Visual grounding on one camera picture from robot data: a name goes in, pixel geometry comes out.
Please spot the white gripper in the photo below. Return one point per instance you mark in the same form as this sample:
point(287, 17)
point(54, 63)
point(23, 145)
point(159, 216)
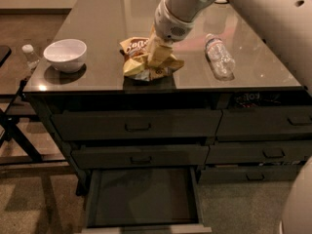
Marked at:
point(170, 25)

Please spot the brown sea salt chip bag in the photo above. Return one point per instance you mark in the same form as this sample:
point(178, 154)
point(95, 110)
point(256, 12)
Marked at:
point(135, 62)

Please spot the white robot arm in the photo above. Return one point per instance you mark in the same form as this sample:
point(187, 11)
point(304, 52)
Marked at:
point(258, 208)

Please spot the top left drawer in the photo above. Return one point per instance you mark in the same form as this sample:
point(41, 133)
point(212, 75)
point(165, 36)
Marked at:
point(130, 124)

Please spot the dark grey drawer cabinet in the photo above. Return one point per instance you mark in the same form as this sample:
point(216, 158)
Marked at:
point(101, 86)

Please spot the dark snack bag in cabinet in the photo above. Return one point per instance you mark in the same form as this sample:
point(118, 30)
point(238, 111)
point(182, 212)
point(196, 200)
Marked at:
point(256, 99)

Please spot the top right drawer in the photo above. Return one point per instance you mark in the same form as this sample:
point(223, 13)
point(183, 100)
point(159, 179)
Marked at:
point(265, 123)

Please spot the middle left drawer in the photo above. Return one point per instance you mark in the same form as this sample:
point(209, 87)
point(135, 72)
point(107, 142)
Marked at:
point(112, 157)

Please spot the bottom right drawer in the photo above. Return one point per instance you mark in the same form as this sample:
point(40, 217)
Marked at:
point(248, 174)

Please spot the open bottom left drawer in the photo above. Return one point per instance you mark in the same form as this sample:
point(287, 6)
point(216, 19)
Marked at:
point(144, 201)

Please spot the middle right drawer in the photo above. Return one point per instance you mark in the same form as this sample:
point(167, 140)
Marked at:
point(259, 152)

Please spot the clear plastic water bottle lying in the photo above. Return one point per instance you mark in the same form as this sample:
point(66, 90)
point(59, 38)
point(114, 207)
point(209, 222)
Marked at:
point(221, 62)

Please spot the white cylindrical container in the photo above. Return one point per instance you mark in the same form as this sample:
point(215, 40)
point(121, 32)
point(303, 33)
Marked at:
point(221, 1)

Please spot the white ceramic bowl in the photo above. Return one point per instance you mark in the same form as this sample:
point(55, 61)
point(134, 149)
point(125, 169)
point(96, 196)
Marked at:
point(67, 55)

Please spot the small bottle with white cap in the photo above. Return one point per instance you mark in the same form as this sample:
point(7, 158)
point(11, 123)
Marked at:
point(32, 59)

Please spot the black folding side table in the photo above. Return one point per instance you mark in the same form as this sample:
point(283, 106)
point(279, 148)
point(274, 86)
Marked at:
point(18, 108)

